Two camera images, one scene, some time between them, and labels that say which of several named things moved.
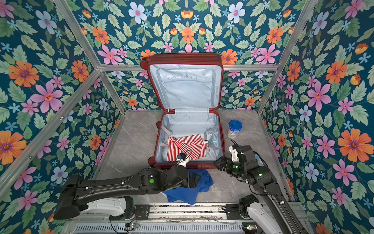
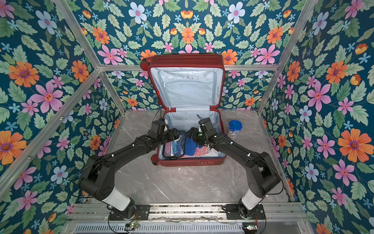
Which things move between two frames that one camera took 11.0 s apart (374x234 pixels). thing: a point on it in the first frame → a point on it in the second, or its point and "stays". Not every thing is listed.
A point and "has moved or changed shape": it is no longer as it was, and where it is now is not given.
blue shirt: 189,195 → 190,146
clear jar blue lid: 234,126 stays
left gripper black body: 188,182 → 165,137
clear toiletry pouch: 258,158 has moved or changed shape
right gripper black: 226,165 → 193,133
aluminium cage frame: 17,173 stays
